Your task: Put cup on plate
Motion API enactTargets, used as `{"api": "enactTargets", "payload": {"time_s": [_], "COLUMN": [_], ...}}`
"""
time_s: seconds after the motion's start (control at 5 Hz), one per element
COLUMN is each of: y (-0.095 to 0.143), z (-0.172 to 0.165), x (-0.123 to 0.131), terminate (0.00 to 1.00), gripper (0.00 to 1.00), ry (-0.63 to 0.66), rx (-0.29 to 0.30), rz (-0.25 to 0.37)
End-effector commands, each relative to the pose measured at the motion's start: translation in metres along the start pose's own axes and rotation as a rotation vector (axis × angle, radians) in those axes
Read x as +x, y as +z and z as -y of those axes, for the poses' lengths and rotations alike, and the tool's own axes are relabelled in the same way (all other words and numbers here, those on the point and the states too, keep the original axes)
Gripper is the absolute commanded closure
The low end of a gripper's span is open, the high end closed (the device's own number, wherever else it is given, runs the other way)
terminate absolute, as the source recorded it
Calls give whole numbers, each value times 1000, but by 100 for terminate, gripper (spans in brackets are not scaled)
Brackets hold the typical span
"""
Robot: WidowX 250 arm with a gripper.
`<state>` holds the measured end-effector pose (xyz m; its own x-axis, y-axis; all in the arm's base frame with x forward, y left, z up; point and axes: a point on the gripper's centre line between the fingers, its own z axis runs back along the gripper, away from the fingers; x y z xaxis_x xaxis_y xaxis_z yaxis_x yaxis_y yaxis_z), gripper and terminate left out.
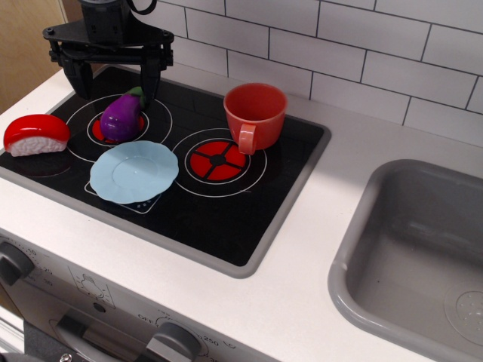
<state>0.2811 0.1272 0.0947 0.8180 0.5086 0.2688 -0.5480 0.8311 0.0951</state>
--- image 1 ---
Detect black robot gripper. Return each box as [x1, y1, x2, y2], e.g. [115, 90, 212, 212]
[42, 1, 174, 106]

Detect red plastic cup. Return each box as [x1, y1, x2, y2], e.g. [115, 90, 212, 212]
[223, 83, 288, 155]

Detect light blue toy plate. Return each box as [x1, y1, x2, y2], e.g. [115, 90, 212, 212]
[90, 140, 179, 204]

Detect purple toy eggplant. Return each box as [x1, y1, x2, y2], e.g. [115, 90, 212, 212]
[100, 87, 146, 143]

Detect red and white toy sushi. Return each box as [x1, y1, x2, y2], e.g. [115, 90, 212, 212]
[3, 114, 70, 157]

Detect black toy stovetop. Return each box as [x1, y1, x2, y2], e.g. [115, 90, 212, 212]
[1, 67, 331, 278]

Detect grey left oven knob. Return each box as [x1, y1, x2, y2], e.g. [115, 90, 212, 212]
[1, 242, 35, 286]

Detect grey oven knob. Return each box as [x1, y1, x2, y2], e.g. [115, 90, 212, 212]
[1, 242, 35, 286]
[146, 322, 202, 362]

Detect grey right oven knob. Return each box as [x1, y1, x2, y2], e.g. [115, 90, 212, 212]
[146, 322, 202, 362]

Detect grey toy sink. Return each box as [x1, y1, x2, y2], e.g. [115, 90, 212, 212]
[328, 160, 482, 361]

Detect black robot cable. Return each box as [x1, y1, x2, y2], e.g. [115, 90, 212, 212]
[126, 0, 158, 17]

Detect grey oven door handle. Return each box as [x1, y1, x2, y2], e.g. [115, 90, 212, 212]
[54, 315, 152, 361]

